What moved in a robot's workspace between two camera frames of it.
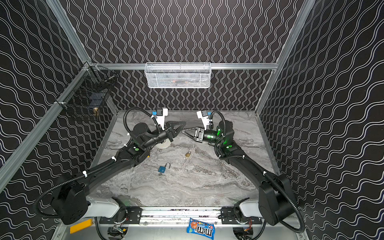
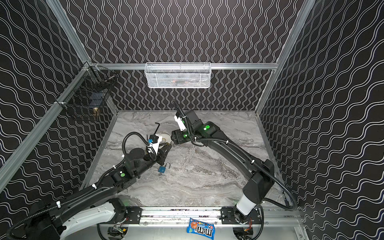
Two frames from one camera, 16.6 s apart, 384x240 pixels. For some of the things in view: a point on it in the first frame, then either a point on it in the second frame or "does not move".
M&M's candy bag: (201, 228) does not move
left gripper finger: (174, 124) → (162, 145)
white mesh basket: (175, 75) does not move
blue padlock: (162, 169) does not move
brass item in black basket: (95, 111) does not move
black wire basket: (90, 91) does not move
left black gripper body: (169, 133) → (162, 149)
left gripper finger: (174, 131) → (163, 150)
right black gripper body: (199, 134) → (176, 136)
